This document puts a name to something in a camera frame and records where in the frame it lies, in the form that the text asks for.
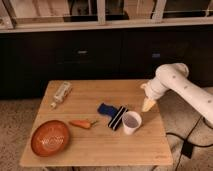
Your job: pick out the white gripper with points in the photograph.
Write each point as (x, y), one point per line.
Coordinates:
(154, 90)

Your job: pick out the white ceramic cup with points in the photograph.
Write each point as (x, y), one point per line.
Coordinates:
(131, 122)

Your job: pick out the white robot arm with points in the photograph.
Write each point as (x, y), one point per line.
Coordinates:
(174, 77)

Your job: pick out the orange ceramic bowl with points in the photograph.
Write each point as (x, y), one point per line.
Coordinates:
(50, 138)

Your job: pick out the blue black brush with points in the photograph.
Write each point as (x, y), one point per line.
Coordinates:
(115, 114)

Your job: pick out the wooden table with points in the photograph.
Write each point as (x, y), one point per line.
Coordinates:
(101, 146)

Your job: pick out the orange carrot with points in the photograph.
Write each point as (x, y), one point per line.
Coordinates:
(82, 124)

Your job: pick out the clear plastic bottle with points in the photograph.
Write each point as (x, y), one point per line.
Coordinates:
(61, 93)

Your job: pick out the dark cabinet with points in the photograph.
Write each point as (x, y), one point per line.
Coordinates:
(28, 61)

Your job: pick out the white window frame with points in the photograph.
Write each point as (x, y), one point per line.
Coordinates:
(58, 15)

